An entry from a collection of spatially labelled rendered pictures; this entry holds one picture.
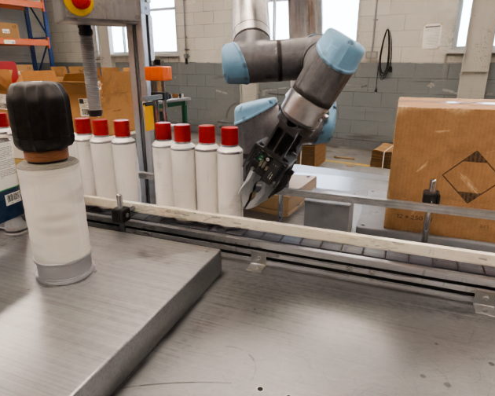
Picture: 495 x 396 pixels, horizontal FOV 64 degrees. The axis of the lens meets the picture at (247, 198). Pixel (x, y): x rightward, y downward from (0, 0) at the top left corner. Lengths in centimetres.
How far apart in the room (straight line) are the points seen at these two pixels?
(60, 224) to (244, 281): 32
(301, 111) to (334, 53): 10
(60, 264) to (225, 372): 30
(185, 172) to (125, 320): 36
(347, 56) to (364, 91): 547
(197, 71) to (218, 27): 83
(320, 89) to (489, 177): 41
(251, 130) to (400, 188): 39
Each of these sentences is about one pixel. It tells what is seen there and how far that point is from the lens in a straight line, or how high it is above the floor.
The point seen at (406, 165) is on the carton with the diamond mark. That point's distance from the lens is 90.
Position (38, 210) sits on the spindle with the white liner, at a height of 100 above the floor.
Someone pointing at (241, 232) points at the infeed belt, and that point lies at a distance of 80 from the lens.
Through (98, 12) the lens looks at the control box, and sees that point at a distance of 99.
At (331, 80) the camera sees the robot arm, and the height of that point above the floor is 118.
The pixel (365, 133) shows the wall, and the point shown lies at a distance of 619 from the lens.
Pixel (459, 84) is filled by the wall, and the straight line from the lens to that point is 587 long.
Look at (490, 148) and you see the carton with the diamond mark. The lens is 91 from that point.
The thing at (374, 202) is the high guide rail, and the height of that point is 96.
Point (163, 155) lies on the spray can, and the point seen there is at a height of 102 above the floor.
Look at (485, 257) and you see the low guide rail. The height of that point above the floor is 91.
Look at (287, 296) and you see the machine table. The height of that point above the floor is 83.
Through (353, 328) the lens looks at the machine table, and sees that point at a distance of 64.
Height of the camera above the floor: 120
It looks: 19 degrees down
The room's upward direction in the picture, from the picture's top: straight up
